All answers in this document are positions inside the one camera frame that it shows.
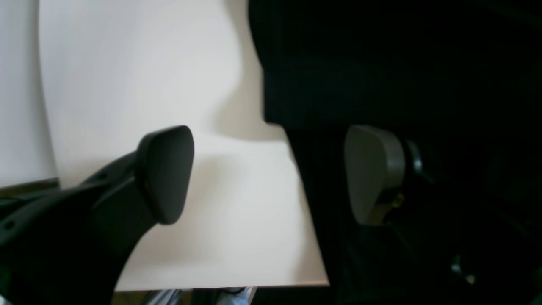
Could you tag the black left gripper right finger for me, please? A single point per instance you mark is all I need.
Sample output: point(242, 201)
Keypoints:
point(378, 165)

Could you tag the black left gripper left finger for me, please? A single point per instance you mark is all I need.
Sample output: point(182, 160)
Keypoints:
point(69, 246)

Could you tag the black t-shirt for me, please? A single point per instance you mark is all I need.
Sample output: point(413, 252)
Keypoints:
point(460, 78)

